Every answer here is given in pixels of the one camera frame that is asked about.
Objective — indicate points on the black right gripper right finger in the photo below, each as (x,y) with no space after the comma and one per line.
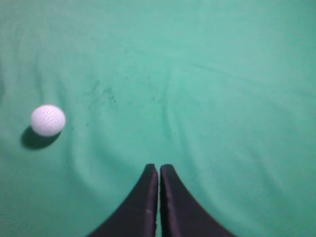
(180,214)

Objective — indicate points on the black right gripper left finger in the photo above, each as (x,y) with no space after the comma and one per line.
(137,214)

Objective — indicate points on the white dimpled golf ball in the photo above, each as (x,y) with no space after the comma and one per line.
(48,120)

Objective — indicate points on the green table cloth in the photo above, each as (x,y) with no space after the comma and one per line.
(224,90)

